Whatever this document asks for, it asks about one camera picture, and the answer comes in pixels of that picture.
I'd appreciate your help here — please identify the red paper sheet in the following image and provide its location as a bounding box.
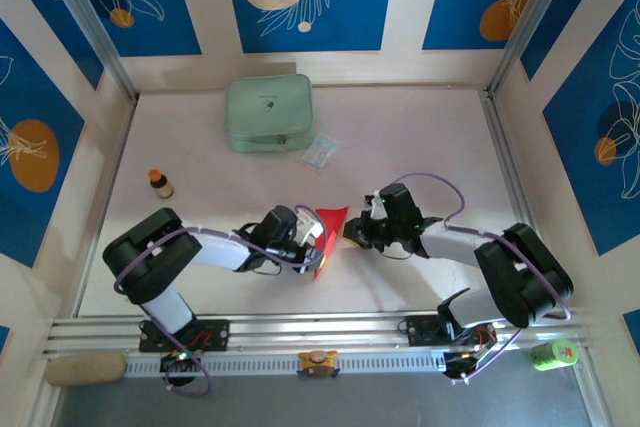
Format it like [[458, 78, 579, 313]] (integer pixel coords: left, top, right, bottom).
[[313, 205, 351, 280]]

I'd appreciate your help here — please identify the clear plastic packet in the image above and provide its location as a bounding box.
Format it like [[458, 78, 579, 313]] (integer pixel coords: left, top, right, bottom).
[[301, 134, 338, 170]]

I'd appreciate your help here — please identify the yellow orange clamp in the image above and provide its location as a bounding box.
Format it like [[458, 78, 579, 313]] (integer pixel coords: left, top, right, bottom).
[[297, 349, 341, 379]]

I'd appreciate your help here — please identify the small brown bottle orange cap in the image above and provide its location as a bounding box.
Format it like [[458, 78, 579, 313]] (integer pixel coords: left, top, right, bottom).
[[147, 169, 175, 200]]

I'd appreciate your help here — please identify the mint green zip pouch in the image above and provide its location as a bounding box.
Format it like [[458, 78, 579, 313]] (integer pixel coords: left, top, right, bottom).
[[224, 73, 318, 153]]

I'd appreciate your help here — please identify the green cup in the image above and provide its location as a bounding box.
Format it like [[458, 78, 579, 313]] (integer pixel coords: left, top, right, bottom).
[[528, 338, 579, 372]]

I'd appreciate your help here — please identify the beige foam block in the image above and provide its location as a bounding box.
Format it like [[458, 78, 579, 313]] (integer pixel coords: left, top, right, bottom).
[[43, 351, 127, 388]]

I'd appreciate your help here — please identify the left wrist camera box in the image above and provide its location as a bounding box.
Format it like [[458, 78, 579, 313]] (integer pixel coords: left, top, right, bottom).
[[257, 205, 324, 248]]

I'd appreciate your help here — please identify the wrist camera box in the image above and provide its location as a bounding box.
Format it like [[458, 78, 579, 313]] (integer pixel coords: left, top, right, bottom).
[[363, 182, 424, 228], [257, 205, 324, 248]]

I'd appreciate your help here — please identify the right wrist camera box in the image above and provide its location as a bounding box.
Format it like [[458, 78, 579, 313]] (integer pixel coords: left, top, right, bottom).
[[363, 182, 424, 228]]

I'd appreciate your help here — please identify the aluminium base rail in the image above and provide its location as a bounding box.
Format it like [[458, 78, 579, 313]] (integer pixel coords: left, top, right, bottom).
[[42, 307, 596, 363]]

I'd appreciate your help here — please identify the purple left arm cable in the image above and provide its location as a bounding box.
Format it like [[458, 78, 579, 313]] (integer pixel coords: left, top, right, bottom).
[[113, 203, 327, 397]]

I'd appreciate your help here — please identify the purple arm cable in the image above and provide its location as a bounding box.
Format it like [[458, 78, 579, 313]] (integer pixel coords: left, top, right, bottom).
[[393, 173, 572, 384], [113, 203, 327, 397]]

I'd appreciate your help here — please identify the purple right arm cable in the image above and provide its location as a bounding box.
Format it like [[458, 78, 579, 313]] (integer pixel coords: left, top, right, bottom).
[[393, 173, 572, 384]]

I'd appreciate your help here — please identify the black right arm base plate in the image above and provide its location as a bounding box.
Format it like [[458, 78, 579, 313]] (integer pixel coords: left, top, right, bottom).
[[399, 315, 496, 348]]

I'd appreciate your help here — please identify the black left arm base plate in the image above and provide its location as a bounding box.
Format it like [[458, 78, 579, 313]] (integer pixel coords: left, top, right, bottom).
[[138, 317, 231, 353]]

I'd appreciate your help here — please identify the slotted grey cable duct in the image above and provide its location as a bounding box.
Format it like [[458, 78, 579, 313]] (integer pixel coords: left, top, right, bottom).
[[122, 350, 449, 379]]

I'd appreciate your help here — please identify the aluminium side rail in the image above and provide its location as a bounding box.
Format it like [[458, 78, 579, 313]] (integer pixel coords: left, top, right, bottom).
[[72, 94, 140, 318], [479, 89, 564, 308]]

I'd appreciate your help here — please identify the aluminium corner post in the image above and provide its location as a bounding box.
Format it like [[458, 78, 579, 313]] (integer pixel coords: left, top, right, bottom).
[[487, 0, 584, 98], [37, 0, 140, 101]]

